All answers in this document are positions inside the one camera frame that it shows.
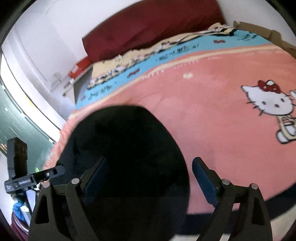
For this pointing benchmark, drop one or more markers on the white wall socket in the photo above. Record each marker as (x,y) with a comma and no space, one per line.
(56,78)

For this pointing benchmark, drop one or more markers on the dark red headboard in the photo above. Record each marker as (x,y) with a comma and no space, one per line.
(150,25)

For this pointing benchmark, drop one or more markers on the red box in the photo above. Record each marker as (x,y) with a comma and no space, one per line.
(79,67)

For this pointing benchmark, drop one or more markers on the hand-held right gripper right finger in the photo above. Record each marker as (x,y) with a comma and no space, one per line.
(204,179)

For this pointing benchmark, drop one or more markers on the green door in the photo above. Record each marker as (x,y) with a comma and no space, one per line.
(20,125)

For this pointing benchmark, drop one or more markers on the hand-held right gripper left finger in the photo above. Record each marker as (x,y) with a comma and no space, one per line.
(96,179)

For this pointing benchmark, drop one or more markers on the pink cartoon printed blanket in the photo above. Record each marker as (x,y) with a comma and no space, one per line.
(208,115)

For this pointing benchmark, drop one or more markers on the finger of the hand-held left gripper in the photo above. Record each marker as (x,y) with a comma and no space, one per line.
(52,172)

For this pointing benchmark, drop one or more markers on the white nightstand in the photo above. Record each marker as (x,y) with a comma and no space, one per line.
(79,85)

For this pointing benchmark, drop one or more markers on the maroon striped cloth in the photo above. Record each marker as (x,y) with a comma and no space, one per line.
(19,229)

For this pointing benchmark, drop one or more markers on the black garment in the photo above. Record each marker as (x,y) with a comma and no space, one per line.
(129,148)

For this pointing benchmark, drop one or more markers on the blue cloth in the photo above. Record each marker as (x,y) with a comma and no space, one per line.
(19,210)

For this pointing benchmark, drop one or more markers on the brown cardboard sheet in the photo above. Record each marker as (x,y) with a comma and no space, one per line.
(275,37)

